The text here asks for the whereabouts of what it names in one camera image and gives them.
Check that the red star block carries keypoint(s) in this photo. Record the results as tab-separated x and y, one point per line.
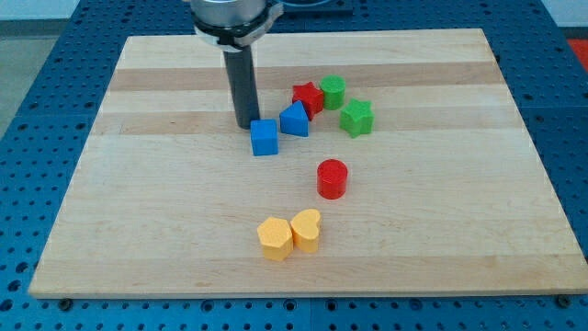
311	97

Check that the blue triangle block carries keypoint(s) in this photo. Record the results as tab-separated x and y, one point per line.
294	120

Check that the blue cube block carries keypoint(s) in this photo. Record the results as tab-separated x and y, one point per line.
264	138

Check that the green cylinder block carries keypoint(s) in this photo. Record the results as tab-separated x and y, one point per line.
333	88

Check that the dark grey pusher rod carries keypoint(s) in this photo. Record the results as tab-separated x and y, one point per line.
240	71

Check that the yellow hexagon block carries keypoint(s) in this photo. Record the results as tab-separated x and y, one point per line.
275	238

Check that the yellow heart block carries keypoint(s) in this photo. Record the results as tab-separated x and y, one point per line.
306	230

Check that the light wooden board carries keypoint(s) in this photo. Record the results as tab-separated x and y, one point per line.
446	197

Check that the green star block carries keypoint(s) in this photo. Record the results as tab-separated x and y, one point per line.
357	118

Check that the red cylinder block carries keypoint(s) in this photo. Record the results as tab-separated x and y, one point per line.
332	177

